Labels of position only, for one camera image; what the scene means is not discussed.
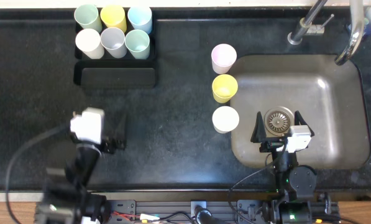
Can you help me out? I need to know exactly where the steel tap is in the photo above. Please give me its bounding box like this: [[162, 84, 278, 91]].
[[286, 0, 367, 67]]

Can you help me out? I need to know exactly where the steel sink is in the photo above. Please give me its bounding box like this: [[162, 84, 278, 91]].
[[230, 54, 371, 170]]

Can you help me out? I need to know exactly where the grey cup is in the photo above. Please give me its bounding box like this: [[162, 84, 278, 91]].
[[100, 27, 128, 59]]

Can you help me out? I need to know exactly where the yellow cup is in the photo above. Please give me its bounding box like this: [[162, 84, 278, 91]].
[[99, 4, 127, 33], [211, 73, 239, 104]]

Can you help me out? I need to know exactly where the black tray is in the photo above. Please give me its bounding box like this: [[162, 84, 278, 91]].
[[73, 6, 157, 88]]

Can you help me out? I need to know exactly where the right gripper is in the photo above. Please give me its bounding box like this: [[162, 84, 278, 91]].
[[250, 110, 315, 153]]

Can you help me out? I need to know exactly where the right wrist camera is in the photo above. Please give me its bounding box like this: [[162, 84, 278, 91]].
[[276, 124, 313, 154]]

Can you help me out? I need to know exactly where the green cup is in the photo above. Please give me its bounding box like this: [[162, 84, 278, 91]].
[[124, 29, 151, 60], [73, 4, 103, 34]]

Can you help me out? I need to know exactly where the blue cup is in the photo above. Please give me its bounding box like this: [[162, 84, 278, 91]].
[[127, 6, 153, 35]]

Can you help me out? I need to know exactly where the white cup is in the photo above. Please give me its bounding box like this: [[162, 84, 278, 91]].
[[212, 106, 240, 134], [75, 28, 105, 60]]

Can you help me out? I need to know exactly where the mounting rail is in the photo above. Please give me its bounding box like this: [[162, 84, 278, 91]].
[[106, 198, 341, 224]]

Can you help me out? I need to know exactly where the pink cup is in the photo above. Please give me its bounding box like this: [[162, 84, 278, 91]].
[[211, 43, 237, 75]]

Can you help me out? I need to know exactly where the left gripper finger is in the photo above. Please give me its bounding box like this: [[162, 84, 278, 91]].
[[104, 113, 127, 154]]

